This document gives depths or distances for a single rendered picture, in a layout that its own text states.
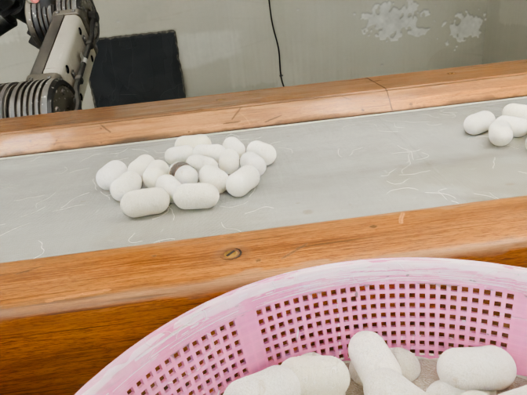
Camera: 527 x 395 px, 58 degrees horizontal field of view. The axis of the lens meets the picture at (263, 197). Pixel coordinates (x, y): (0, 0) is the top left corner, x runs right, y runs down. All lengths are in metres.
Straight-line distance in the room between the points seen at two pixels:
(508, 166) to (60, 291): 0.35
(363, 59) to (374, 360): 2.46
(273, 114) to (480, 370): 0.42
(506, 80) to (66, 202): 0.53
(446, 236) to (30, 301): 0.21
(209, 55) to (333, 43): 0.64
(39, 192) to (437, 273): 0.36
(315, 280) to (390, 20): 2.49
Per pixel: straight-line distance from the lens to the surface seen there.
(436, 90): 0.64
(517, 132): 0.51
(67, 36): 0.94
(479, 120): 0.51
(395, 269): 0.23
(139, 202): 0.37
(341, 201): 0.36
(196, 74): 2.46
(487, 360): 0.23
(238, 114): 0.58
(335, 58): 2.59
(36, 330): 0.26
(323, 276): 0.23
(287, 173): 0.42
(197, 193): 0.36
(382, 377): 0.21
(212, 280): 0.24
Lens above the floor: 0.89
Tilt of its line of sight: 24 degrees down
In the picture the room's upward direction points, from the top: 6 degrees counter-clockwise
